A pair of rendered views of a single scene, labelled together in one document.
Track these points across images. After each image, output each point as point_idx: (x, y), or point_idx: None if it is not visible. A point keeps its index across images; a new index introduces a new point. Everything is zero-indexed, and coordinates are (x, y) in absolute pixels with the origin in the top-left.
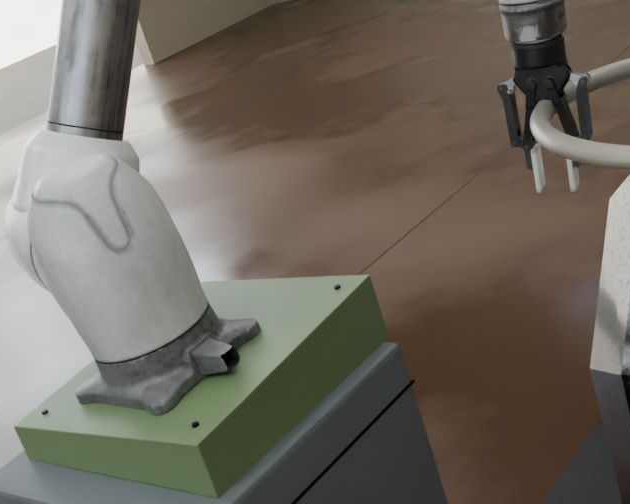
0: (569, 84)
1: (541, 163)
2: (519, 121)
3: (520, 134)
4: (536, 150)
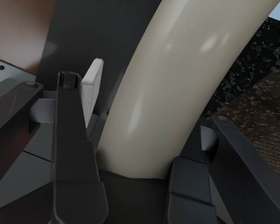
0: (242, 30)
1: (97, 82)
2: (24, 106)
3: (37, 99)
4: (88, 118)
